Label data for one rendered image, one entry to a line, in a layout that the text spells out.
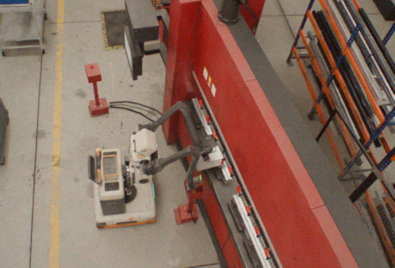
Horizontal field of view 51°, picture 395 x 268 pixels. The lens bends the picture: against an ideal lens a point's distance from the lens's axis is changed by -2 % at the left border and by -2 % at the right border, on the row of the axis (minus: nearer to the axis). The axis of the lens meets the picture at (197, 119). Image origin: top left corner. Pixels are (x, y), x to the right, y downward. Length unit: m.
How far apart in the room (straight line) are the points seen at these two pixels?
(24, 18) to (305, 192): 5.06
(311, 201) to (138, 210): 2.44
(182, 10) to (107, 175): 1.73
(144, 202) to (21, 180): 1.55
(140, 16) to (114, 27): 2.78
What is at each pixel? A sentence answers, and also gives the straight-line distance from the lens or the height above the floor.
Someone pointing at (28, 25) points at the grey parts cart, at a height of 0.33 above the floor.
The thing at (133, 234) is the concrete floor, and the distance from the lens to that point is 4.90.
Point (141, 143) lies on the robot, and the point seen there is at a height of 1.36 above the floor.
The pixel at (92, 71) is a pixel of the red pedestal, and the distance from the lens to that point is 5.14.
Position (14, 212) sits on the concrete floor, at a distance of 5.22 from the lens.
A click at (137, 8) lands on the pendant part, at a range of 4.15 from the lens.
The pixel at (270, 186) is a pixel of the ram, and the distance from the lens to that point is 3.21.
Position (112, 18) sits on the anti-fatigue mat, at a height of 0.01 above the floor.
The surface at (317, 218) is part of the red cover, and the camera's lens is 2.69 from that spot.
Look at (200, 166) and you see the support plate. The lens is 4.15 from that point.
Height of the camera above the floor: 4.61
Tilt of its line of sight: 54 degrees down
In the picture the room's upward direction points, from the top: 10 degrees clockwise
